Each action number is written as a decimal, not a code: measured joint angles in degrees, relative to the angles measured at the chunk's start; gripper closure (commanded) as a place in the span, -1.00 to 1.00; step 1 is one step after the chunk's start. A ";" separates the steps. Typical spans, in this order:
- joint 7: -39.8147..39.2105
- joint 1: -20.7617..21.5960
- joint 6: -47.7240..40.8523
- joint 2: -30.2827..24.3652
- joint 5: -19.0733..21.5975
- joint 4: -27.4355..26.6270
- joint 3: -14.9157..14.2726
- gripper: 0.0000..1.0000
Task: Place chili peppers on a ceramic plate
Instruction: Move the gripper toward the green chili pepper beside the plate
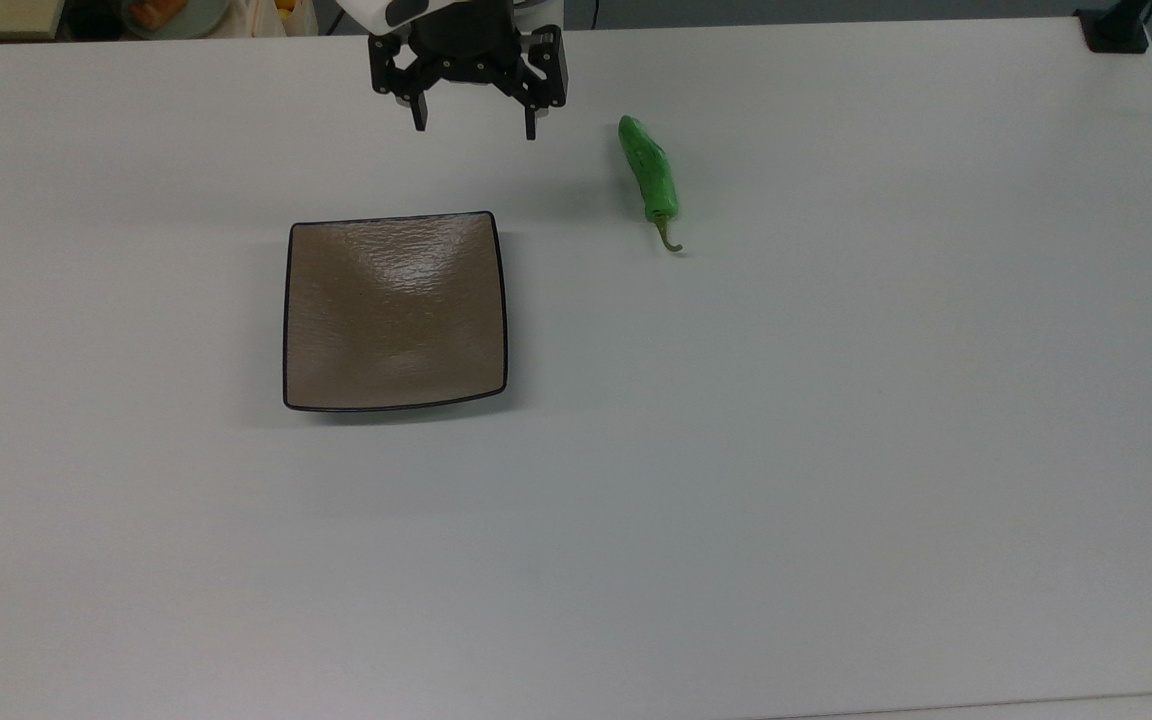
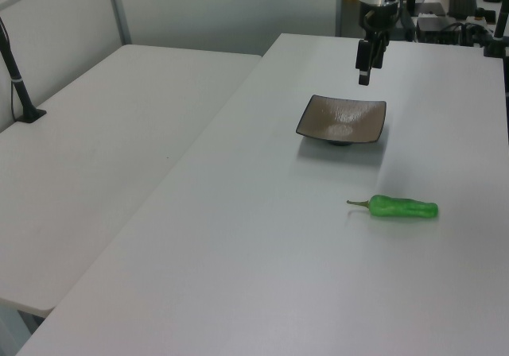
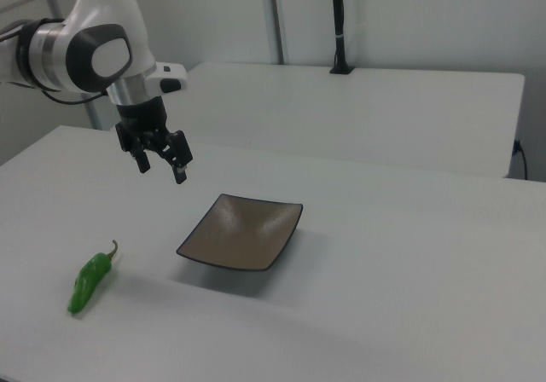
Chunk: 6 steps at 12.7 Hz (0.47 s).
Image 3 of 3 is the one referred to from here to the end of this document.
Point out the grey vertical frame post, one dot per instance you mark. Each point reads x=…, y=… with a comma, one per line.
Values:
x=276, y=15

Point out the black camera stand pole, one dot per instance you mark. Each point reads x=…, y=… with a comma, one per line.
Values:
x=340, y=19

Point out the green chili pepper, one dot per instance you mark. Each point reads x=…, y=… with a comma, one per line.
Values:
x=87, y=281

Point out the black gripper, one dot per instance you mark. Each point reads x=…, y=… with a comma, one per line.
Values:
x=143, y=113

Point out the square brown ceramic plate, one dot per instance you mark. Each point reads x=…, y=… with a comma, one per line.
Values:
x=241, y=233

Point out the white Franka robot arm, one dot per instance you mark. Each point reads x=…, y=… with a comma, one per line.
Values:
x=102, y=11

